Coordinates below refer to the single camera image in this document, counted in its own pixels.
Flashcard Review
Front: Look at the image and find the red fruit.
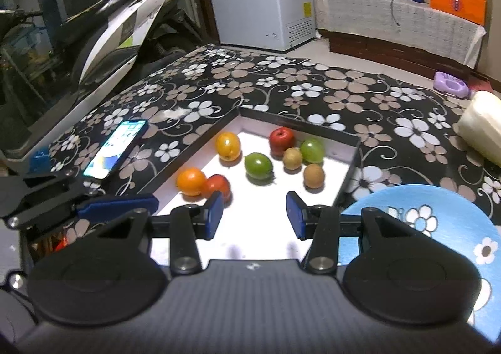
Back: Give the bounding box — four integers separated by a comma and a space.
201, 174, 232, 203

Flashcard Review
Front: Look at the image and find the small orange fruit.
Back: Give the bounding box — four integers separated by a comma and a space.
176, 167, 206, 196

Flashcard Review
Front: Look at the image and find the brown kiwi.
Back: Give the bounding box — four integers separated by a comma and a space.
303, 163, 325, 190
282, 147, 302, 171

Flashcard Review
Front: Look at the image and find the green lime fruit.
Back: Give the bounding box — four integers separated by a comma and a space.
244, 152, 273, 181

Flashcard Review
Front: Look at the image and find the yellow orange fruit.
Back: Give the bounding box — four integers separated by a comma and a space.
216, 132, 241, 162

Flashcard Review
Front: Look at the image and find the green apple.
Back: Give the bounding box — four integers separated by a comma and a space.
300, 138, 325, 163

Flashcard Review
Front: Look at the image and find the red apple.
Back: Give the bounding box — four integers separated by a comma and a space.
268, 127, 296, 156

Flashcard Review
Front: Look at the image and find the smartphone with lit screen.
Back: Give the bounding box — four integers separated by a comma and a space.
82, 119, 149, 181

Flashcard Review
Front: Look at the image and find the black tray with white inside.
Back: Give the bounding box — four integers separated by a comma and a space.
147, 108, 360, 265

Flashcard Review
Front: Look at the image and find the floral black table cloth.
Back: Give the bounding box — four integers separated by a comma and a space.
49, 44, 500, 223

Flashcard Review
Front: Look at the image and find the blue cartoon tiger plate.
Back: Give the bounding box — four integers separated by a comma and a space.
340, 184, 500, 342

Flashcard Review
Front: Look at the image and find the white black scooter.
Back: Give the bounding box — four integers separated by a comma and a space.
1, 0, 206, 172

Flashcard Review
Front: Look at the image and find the purple detergent bottle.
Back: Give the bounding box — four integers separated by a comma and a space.
434, 72, 470, 99

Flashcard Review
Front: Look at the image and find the napa cabbage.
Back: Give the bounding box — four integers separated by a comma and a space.
458, 91, 501, 166

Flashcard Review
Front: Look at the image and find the white chest freezer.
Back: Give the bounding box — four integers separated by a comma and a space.
204, 0, 318, 53

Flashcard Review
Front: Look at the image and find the tv cabinet with lace cloth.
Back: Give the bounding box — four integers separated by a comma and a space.
321, 0, 486, 79

